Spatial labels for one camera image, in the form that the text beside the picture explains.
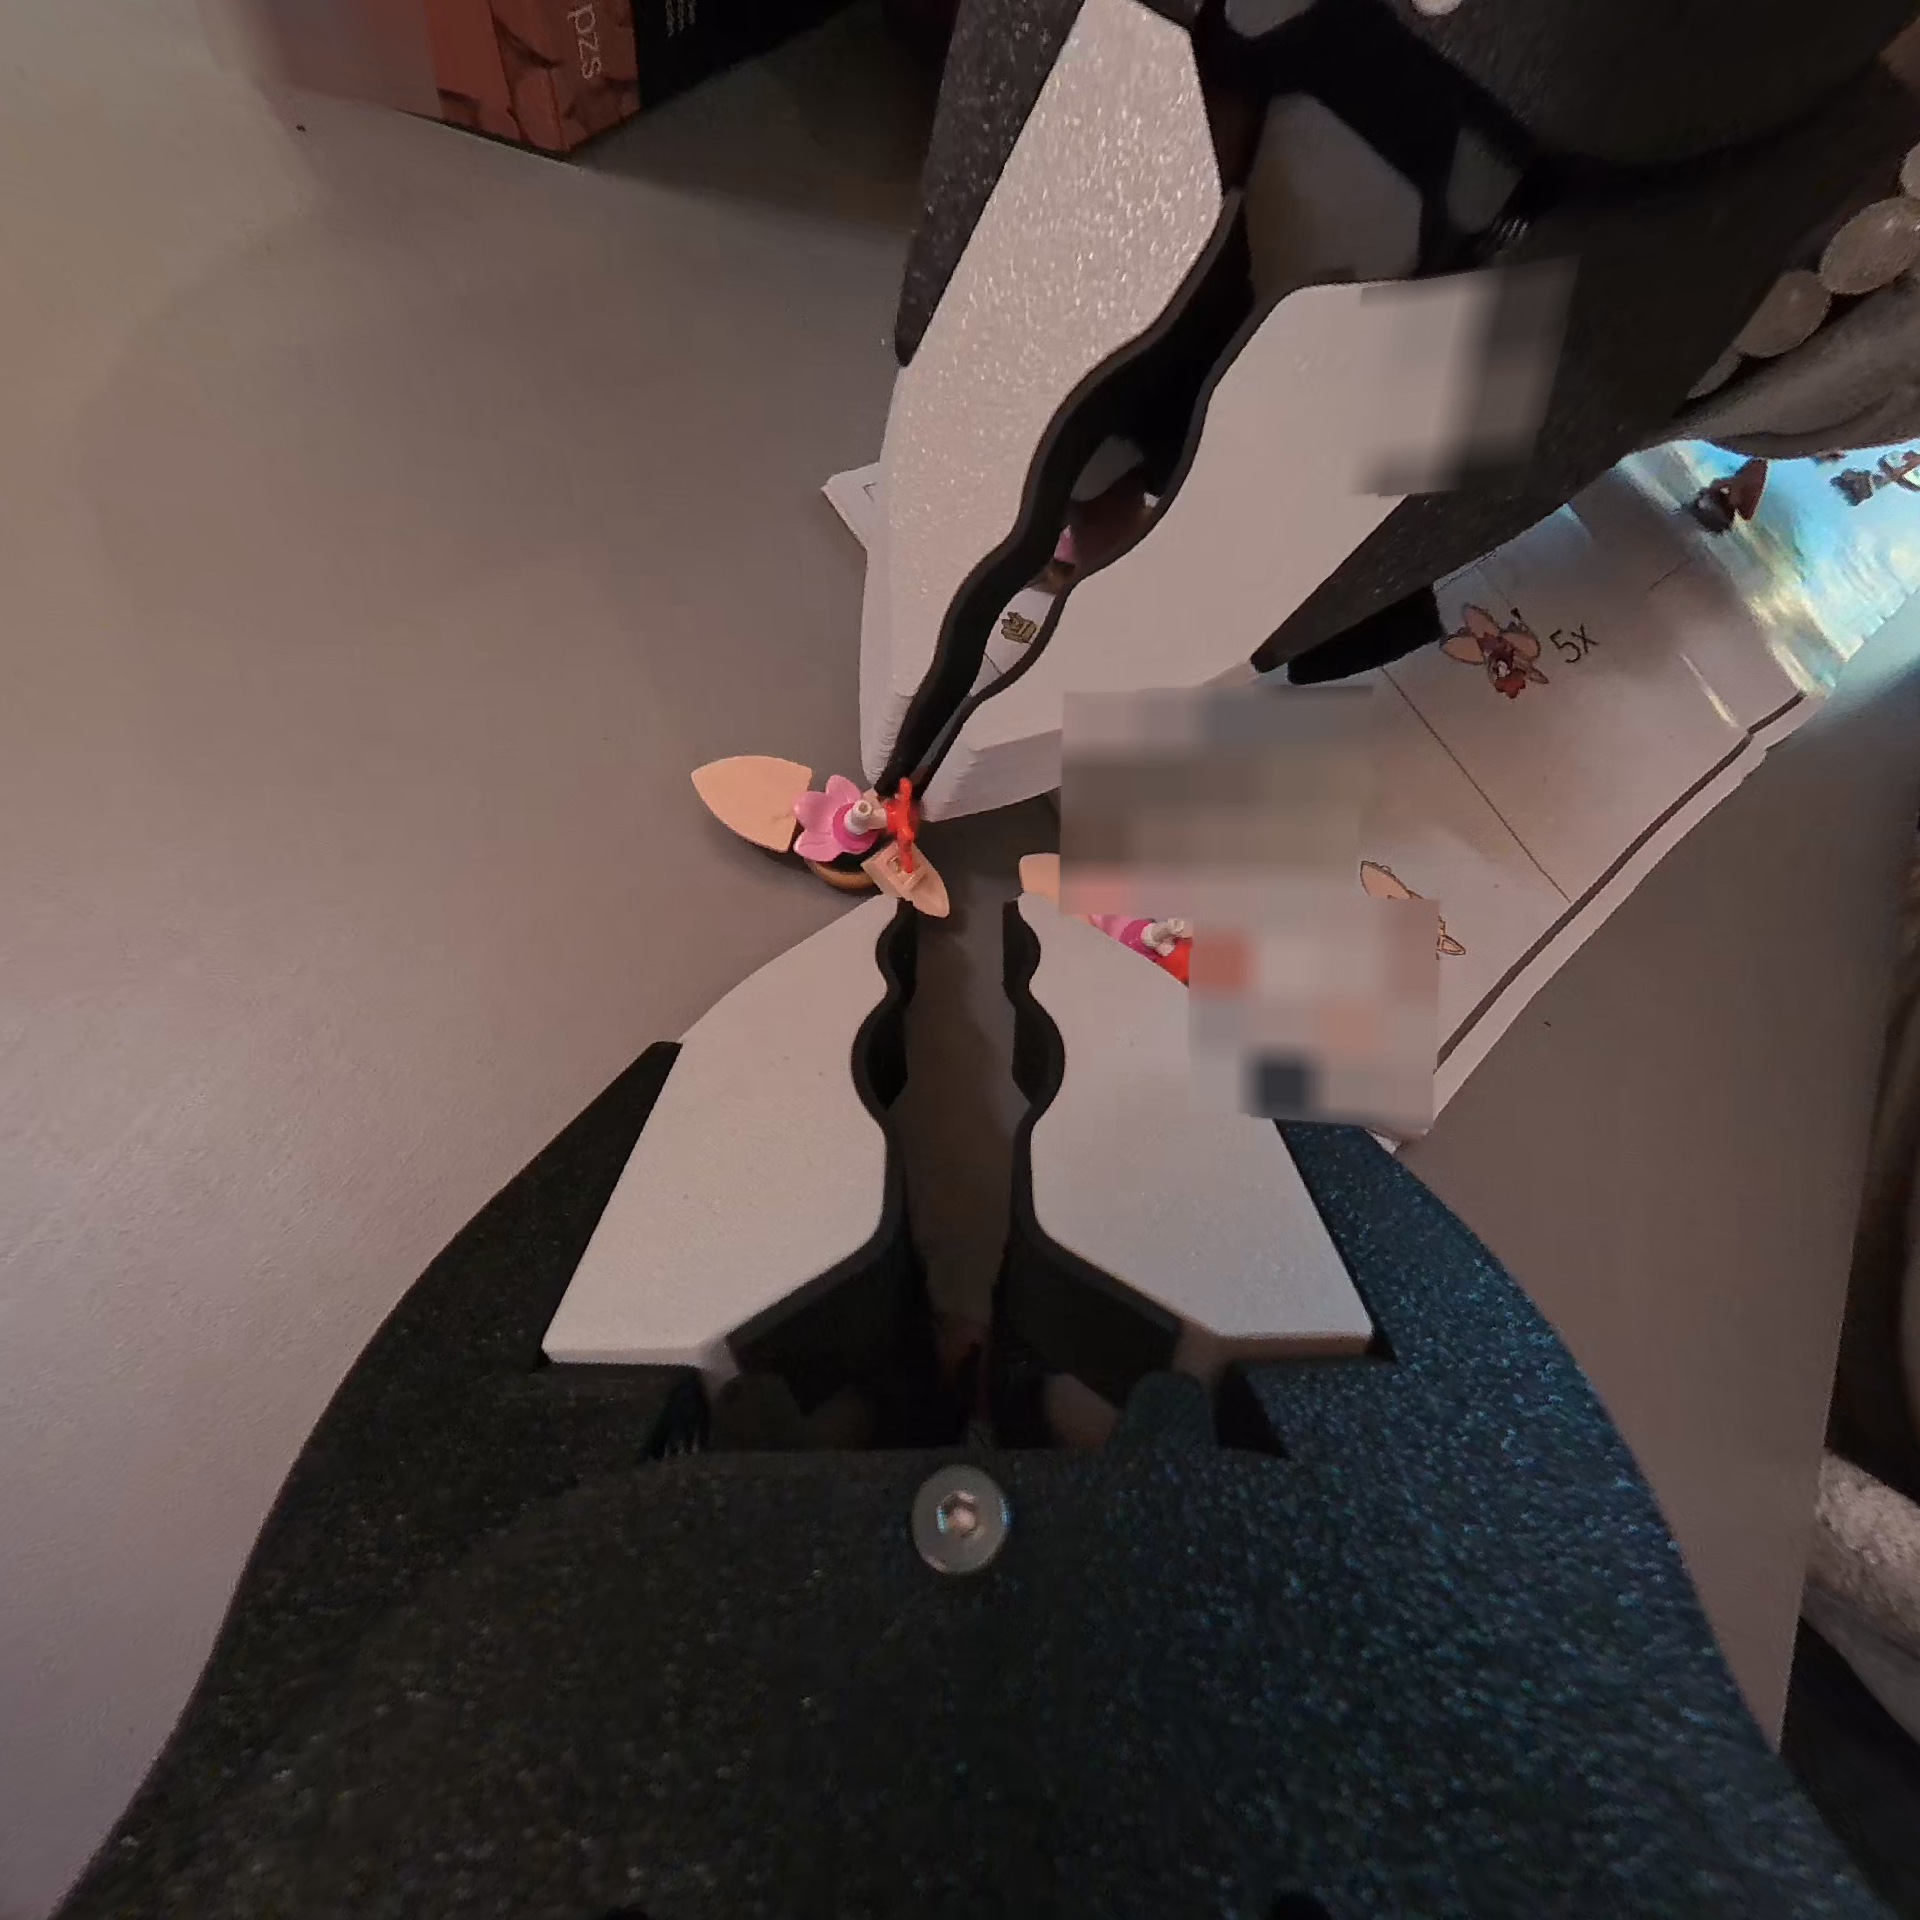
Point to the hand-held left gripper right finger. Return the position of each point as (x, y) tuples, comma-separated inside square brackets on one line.
[(1184, 1214)]

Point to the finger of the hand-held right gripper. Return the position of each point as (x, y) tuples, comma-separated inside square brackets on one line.
[(1049, 300), (1277, 494)]

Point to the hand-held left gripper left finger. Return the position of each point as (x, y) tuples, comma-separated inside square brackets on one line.
[(720, 1184)]

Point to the pink and tan brick flower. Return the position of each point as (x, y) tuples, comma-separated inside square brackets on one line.
[(1148, 937), (825, 809)]

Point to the grey desk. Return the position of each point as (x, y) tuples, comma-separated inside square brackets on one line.
[(375, 676)]

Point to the pearl-trimmed grey garment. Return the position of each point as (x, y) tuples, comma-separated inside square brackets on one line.
[(1830, 375)]

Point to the white instruction booklet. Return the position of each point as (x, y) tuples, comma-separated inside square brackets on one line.
[(1622, 781)]

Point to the brown and black product box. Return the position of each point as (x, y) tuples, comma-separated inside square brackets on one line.
[(510, 77)]

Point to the person's pale fuzzy clothing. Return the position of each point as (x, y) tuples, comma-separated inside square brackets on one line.
[(1876, 1529)]

